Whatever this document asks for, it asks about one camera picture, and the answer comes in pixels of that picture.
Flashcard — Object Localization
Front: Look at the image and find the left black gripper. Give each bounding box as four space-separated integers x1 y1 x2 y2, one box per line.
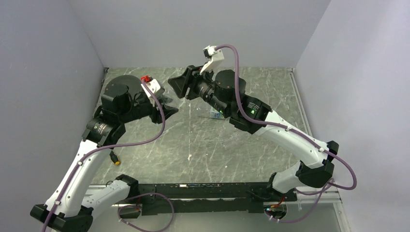
118 94 178 124

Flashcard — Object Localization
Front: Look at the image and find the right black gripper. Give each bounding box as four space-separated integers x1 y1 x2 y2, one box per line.
168 62 230 116

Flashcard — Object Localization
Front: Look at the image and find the clear bottle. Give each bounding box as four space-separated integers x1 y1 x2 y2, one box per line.
159 95 174 109

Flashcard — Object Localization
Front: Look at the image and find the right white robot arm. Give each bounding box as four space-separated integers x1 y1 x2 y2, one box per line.
167 65 338 201

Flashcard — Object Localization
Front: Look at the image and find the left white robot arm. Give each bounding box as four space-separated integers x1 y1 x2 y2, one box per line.
30 80 177 232

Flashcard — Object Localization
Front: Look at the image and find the labelled water bottle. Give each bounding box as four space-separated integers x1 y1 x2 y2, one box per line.
195 107 225 120

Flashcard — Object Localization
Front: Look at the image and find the black spool disc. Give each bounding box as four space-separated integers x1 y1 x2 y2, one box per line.
104 75 143 96

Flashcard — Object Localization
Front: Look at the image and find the yellow tipped screwdriver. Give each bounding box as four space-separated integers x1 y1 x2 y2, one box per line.
109 151 120 165

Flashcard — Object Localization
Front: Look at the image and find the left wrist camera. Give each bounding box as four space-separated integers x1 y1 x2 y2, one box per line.
140 75 164 106

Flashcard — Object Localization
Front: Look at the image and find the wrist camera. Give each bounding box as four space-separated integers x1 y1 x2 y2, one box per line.
200 45 224 75
140 75 164 106

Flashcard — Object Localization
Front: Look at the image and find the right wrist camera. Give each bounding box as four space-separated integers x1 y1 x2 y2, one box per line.
200 45 224 75

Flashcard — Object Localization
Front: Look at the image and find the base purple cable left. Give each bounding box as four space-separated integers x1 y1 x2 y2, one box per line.
117 192 175 232

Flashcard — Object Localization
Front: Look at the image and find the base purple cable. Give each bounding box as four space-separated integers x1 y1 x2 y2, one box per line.
264 179 336 224
117 192 175 232

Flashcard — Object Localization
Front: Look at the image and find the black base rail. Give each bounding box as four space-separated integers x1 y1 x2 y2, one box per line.
120 182 297 216

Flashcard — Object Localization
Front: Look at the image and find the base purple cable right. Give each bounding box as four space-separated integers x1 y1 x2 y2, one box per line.
264 179 336 224

